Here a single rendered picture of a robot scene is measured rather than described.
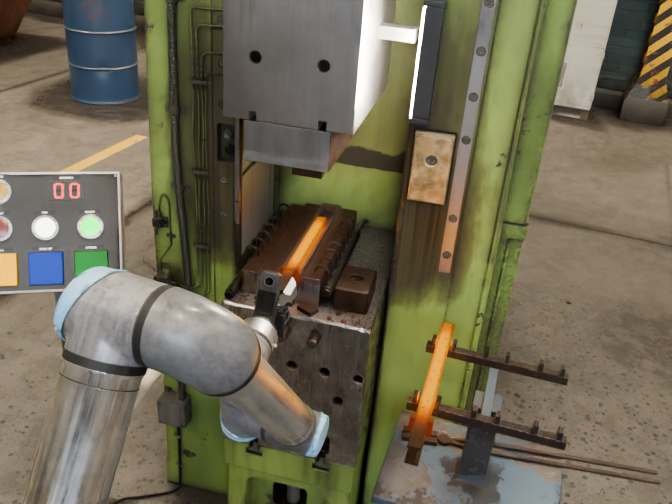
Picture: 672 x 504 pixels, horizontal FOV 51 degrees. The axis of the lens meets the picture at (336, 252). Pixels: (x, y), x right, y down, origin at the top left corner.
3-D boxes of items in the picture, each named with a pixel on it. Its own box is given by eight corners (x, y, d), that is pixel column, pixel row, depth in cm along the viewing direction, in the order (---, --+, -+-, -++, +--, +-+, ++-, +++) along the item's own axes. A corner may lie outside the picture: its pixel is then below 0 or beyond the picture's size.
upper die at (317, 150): (327, 173, 156) (330, 132, 151) (243, 159, 159) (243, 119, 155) (365, 119, 192) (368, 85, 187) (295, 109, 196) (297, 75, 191)
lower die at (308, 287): (318, 306, 173) (320, 277, 169) (242, 291, 176) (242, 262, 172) (354, 234, 209) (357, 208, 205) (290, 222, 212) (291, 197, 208)
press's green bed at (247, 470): (341, 581, 209) (354, 467, 187) (223, 550, 216) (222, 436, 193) (375, 452, 257) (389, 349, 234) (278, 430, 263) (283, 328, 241)
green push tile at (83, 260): (108, 282, 164) (107, 250, 164) (74, 283, 162) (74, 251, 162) (109, 282, 166) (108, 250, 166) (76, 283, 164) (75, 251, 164)
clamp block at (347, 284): (366, 315, 171) (368, 293, 168) (332, 309, 172) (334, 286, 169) (375, 291, 181) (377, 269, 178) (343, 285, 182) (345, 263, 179)
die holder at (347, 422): (355, 468, 186) (371, 331, 165) (221, 437, 193) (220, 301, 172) (390, 349, 235) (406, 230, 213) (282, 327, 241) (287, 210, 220)
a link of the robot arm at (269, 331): (231, 324, 146) (275, 333, 145) (239, 311, 150) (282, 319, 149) (232, 357, 151) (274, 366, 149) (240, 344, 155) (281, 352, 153)
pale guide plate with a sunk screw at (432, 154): (444, 205, 166) (454, 137, 158) (406, 199, 167) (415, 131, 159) (444, 202, 168) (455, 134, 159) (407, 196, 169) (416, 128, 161)
